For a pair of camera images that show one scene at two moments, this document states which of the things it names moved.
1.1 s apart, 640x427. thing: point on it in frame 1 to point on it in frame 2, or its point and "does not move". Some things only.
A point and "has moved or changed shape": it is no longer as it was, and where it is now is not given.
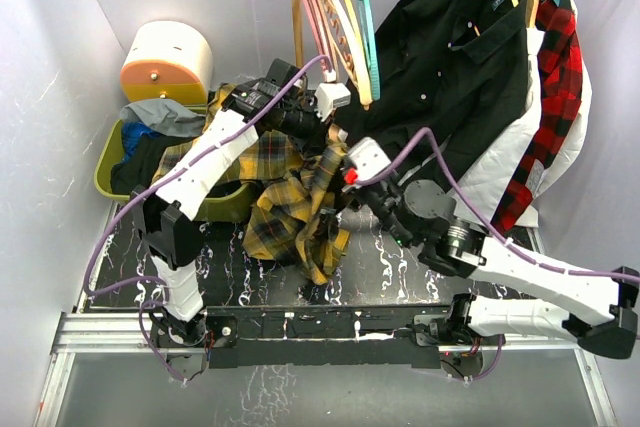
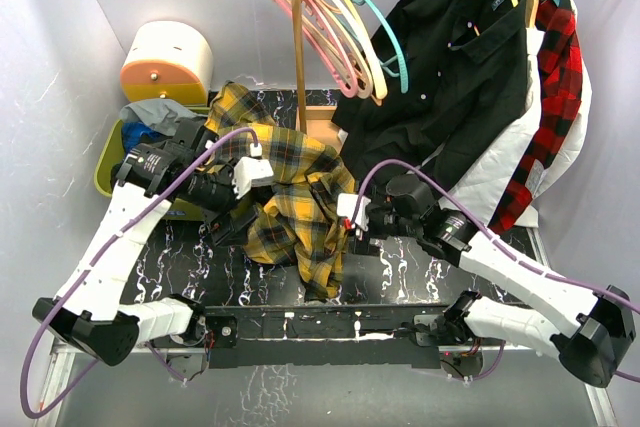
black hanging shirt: (448, 69) does not move
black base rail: (327, 337) does not move
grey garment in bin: (164, 116) does not move
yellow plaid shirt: (291, 177) has moved or changed shape
